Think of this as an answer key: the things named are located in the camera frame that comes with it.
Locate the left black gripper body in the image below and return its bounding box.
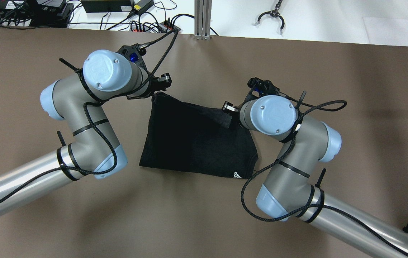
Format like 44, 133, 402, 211
127, 77, 166, 100

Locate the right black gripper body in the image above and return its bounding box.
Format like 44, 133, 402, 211
227, 107, 243, 129

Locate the black graphic t-shirt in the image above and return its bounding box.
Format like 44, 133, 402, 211
139, 92, 258, 179

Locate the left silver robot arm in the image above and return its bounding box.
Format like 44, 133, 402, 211
0, 49, 172, 216

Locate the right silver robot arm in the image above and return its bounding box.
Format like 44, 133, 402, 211
222, 95, 408, 258

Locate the orange black usb hub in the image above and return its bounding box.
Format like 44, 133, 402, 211
127, 19, 182, 34

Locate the black power adapter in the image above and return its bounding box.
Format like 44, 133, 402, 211
127, 0, 154, 19

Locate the reacher grabber tool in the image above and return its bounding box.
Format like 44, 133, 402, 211
254, 0, 286, 35

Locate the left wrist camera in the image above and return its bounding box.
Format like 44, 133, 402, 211
117, 43, 148, 71

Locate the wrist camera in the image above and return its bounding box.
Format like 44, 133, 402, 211
245, 78, 280, 102
117, 43, 148, 71

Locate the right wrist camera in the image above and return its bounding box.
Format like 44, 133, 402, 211
245, 78, 280, 102

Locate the aluminium frame post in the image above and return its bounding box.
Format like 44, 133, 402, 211
194, 0, 212, 40

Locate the black network switch box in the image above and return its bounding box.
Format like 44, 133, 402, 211
80, 0, 135, 13

